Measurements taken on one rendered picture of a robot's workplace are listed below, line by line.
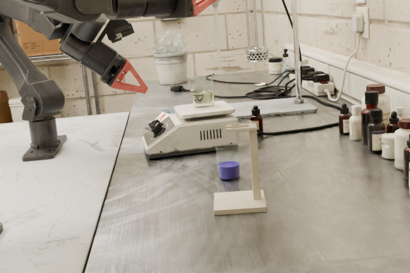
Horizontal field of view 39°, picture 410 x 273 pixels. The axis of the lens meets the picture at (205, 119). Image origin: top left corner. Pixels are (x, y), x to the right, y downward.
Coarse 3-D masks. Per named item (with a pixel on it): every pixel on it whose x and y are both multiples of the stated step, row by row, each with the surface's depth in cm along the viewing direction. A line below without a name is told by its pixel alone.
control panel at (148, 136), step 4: (168, 116) 130; (164, 120) 130; (168, 120) 127; (164, 124) 126; (168, 124) 124; (172, 124) 122; (168, 128) 121; (148, 132) 129; (152, 132) 127; (164, 132) 120; (144, 136) 128; (148, 136) 125; (152, 136) 124; (148, 140) 123; (152, 140) 121; (148, 144) 120
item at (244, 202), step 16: (240, 128) 86; (256, 128) 86; (256, 144) 87; (256, 160) 88; (256, 176) 88; (224, 192) 94; (240, 192) 93; (256, 192) 89; (224, 208) 86; (240, 208) 86; (256, 208) 86
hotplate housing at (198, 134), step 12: (180, 120) 123; (192, 120) 122; (204, 120) 121; (216, 120) 121; (228, 120) 121; (168, 132) 119; (180, 132) 119; (192, 132) 120; (204, 132) 120; (216, 132) 121; (228, 132) 121; (144, 144) 125; (156, 144) 119; (168, 144) 119; (180, 144) 120; (192, 144) 120; (204, 144) 121; (216, 144) 121; (156, 156) 120; (168, 156) 120
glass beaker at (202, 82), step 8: (200, 72) 127; (208, 72) 126; (192, 80) 123; (200, 80) 122; (208, 80) 122; (192, 88) 124; (200, 88) 122; (208, 88) 123; (192, 96) 124; (200, 96) 123; (208, 96) 123; (200, 104) 123; (208, 104) 123
